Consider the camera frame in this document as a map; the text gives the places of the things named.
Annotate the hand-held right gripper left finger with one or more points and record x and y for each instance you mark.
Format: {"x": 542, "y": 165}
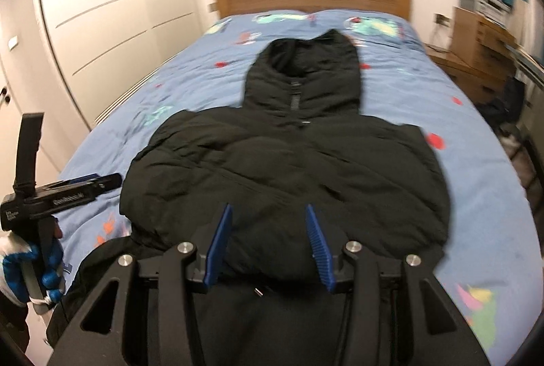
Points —
{"x": 221, "y": 238}

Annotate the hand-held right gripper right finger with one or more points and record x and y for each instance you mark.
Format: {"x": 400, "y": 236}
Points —
{"x": 318, "y": 238}

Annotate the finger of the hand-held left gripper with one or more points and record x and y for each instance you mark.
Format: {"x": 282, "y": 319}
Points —
{"x": 108, "y": 180}

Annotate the black puffer jacket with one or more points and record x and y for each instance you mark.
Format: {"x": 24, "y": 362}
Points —
{"x": 276, "y": 162}

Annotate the person's left hand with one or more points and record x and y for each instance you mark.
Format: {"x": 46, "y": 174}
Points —
{"x": 12, "y": 264}

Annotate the white wardrobe doors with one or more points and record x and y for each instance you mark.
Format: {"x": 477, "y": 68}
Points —
{"x": 106, "y": 30}

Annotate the bed with blue patterned cover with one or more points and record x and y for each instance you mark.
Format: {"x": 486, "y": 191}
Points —
{"x": 467, "y": 196}

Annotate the wooden nightstand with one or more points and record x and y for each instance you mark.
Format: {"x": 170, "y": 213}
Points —
{"x": 459, "y": 72}

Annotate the black bag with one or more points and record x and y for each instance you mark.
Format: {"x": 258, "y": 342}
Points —
{"x": 508, "y": 102}

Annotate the black chair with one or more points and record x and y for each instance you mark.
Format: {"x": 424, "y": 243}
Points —
{"x": 531, "y": 102}

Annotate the wooden dresser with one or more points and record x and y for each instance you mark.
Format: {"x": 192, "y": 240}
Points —
{"x": 480, "y": 43}

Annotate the white storage boxes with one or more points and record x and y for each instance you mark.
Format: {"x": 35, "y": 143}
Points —
{"x": 480, "y": 2}

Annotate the white light switch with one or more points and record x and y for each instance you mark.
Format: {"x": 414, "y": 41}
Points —
{"x": 13, "y": 43}

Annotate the wall outlet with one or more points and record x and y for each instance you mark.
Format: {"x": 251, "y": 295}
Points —
{"x": 442, "y": 20}

